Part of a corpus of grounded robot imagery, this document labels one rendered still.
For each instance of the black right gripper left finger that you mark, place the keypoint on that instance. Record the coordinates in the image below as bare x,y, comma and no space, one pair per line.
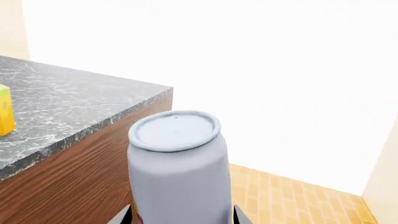
123,217

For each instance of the yellow juice carton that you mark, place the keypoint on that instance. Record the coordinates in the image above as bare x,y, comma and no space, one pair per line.
5,112

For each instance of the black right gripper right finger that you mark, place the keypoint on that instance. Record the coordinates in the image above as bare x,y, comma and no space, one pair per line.
240,217

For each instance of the grey drink can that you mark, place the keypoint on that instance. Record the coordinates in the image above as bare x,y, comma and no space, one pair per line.
180,168

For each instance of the marble-topped wooden counter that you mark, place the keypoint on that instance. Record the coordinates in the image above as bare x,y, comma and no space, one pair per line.
62,130

